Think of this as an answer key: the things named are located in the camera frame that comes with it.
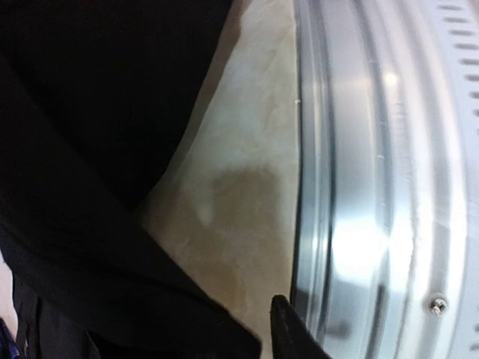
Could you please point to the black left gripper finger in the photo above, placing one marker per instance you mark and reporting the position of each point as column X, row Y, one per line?
column 290, row 337

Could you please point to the black trousers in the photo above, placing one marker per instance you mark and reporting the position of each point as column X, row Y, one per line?
column 95, row 99

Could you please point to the aluminium front rail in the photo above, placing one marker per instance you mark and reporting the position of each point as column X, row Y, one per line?
column 386, row 257

